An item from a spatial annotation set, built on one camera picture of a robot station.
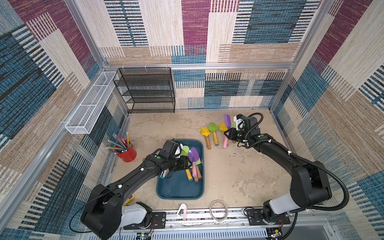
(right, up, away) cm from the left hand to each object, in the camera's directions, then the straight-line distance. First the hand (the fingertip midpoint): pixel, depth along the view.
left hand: (189, 164), depth 82 cm
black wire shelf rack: (-31, +46, +27) cm, 62 cm away
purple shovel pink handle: (+2, +2, +12) cm, 12 cm away
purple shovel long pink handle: (+22, +23, +5) cm, 32 cm away
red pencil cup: (-37, +3, +10) cm, 39 cm away
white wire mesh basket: (-49, +25, -11) cm, 56 cm away
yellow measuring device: (-32, -18, -3) cm, 36 cm away
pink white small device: (-3, -21, -8) cm, 22 cm away
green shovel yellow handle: (+16, +20, +26) cm, 36 cm away
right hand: (+22, +16, +6) cm, 28 cm away
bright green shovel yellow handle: (0, -7, +2) cm, 7 cm away
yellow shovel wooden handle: (+10, +17, +23) cm, 31 cm away
